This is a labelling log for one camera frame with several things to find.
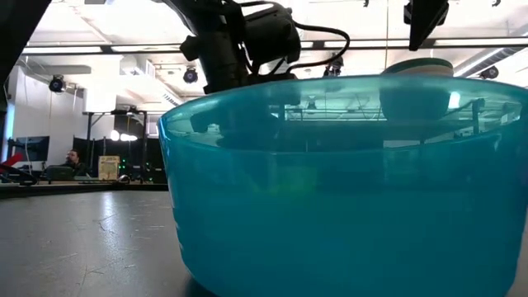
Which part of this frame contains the black aluminium table frame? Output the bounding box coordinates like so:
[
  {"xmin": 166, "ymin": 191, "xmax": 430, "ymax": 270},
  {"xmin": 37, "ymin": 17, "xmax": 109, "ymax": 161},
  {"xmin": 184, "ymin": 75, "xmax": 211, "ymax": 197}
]
[{"xmin": 0, "ymin": 181, "xmax": 169, "ymax": 200}]

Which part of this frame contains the yellow cardboard box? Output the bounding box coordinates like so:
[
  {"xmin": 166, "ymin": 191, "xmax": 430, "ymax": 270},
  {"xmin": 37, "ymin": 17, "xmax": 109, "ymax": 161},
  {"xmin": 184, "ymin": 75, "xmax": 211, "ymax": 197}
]
[{"xmin": 97, "ymin": 155, "xmax": 120, "ymax": 182}]

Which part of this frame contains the black partition screen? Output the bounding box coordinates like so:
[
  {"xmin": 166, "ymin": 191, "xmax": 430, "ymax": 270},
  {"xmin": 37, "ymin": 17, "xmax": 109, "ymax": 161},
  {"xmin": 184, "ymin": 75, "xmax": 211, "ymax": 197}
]
[{"xmin": 72, "ymin": 135, "xmax": 167, "ymax": 183}]

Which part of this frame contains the teal bowl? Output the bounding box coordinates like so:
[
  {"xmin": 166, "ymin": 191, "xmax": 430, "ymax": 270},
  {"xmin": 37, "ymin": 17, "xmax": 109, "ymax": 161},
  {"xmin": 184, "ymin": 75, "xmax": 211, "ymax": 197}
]
[{"xmin": 381, "ymin": 56, "xmax": 455, "ymax": 69}]

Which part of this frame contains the ceiling light bar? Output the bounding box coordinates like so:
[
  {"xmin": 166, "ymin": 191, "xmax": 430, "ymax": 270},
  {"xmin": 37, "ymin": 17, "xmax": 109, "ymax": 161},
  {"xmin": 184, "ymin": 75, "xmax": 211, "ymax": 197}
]
[
  {"xmin": 22, "ymin": 45, "xmax": 104, "ymax": 54},
  {"xmin": 432, "ymin": 37, "xmax": 528, "ymax": 46},
  {"xmin": 110, "ymin": 44, "xmax": 185, "ymax": 53},
  {"xmin": 300, "ymin": 40, "xmax": 409, "ymax": 49}
]

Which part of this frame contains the black ceiling spot camera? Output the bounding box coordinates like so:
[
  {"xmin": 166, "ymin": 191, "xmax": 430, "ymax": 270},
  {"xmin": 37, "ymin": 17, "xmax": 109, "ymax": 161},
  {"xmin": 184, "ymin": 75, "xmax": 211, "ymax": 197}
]
[
  {"xmin": 479, "ymin": 65, "xmax": 500, "ymax": 80},
  {"xmin": 182, "ymin": 66, "xmax": 200, "ymax": 85},
  {"xmin": 48, "ymin": 73, "xmax": 67, "ymax": 94}
]

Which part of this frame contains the blue translucent bowl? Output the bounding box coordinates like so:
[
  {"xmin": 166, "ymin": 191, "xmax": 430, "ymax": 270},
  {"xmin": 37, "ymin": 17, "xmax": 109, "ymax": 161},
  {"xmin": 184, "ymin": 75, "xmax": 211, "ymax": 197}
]
[{"xmin": 158, "ymin": 73, "xmax": 528, "ymax": 297}]

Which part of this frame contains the red device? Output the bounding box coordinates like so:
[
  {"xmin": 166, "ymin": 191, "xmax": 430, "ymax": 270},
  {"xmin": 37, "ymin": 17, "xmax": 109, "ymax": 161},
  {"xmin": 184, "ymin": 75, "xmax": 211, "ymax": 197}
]
[{"xmin": 0, "ymin": 151, "xmax": 26, "ymax": 174}]

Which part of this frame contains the black camera cable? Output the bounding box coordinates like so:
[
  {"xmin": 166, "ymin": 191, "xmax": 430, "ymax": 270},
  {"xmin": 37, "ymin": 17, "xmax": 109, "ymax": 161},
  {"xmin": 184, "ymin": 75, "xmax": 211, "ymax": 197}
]
[{"xmin": 286, "ymin": 20, "xmax": 351, "ymax": 74}]

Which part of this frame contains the person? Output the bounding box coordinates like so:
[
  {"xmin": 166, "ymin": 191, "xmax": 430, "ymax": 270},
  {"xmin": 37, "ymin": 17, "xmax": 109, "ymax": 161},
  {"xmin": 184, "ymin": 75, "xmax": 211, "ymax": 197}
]
[{"xmin": 61, "ymin": 148, "xmax": 88, "ymax": 177}]

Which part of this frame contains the dark grey case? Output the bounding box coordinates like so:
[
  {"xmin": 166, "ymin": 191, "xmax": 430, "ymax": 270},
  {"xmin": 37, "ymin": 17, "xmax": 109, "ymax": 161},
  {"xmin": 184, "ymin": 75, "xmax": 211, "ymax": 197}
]
[{"xmin": 45, "ymin": 164, "xmax": 76, "ymax": 182}]

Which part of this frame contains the black metal rig frame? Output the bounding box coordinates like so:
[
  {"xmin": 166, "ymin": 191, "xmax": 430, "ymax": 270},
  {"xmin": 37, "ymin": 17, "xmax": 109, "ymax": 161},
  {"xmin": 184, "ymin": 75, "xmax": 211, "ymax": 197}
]
[{"xmin": 82, "ymin": 107, "xmax": 152, "ymax": 182}]

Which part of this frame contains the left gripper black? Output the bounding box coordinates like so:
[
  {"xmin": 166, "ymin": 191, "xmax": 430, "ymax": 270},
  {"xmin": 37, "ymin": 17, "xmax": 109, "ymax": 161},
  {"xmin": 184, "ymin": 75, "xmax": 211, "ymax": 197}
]
[{"xmin": 180, "ymin": 6, "xmax": 301, "ymax": 95}]

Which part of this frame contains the black monitor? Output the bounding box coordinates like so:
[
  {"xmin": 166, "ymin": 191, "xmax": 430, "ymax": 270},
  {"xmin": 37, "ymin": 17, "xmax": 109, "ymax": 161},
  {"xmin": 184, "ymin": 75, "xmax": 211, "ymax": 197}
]
[{"xmin": 7, "ymin": 135, "xmax": 50, "ymax": 163}]

